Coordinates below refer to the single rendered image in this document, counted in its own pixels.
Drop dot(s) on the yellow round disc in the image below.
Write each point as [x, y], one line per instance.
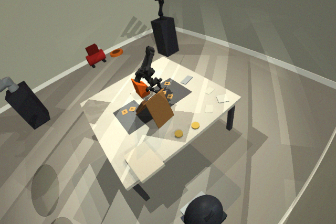
[195, 125]
[179, 133]

